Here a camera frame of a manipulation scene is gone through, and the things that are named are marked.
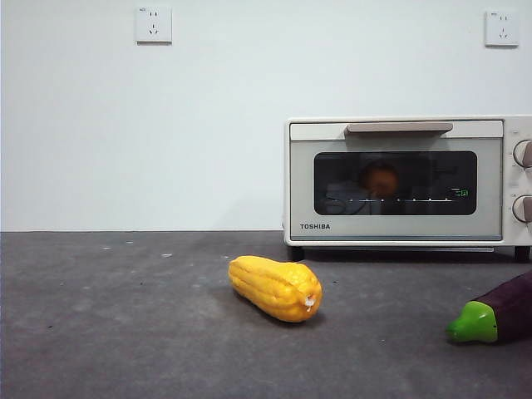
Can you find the cream toaster oven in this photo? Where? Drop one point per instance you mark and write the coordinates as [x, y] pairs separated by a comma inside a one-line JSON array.
[[510, 183]]

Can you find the round beige oven knob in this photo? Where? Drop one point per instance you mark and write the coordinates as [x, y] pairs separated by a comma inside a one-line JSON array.
[[523, 154], [523, 208]]

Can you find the yellow toy corn cob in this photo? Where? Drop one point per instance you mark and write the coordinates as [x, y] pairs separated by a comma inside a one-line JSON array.
[[272, 287]]

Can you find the purple toy eggplant, green stem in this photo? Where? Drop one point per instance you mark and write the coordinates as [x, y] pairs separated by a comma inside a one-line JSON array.
[[511, 303]]

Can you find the white wall socket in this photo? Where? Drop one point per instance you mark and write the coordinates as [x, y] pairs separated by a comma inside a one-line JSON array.
[[501, 29], [154, 25]]

